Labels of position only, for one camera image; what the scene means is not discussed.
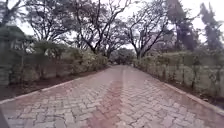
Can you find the row of bare trees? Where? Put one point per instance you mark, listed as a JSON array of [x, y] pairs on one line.
[[96, 26]]

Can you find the building with dark roof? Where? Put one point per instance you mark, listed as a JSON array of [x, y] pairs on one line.
[[11, 38]]

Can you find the pale concrete kerb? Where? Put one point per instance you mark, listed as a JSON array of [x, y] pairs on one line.
[[40, 90], [193, 96]]

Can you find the dark soil strip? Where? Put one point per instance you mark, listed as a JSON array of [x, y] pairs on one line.
[[203, 96], [23, 89]]

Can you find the green hedge with fence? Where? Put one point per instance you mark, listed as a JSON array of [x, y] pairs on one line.
[[186, 70]]

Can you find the red brick paved path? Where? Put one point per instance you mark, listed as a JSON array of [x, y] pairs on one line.
[[113, 100]]

